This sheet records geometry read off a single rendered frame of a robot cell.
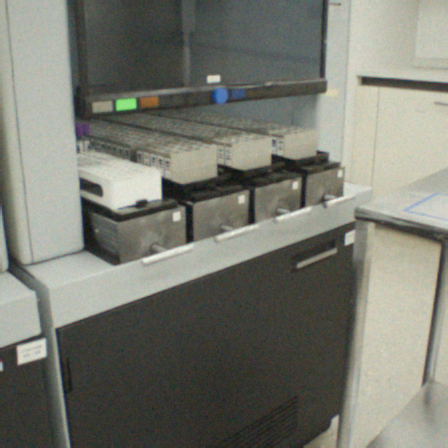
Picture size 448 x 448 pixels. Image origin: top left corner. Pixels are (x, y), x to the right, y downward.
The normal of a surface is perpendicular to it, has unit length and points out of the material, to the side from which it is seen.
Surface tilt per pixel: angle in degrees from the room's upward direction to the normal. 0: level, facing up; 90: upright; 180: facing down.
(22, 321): 90
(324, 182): 90
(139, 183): 90
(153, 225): 90
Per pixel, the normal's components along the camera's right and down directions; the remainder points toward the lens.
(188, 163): 0.69, 0.23
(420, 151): -0.74, 0.21
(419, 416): 0.00, -0.95
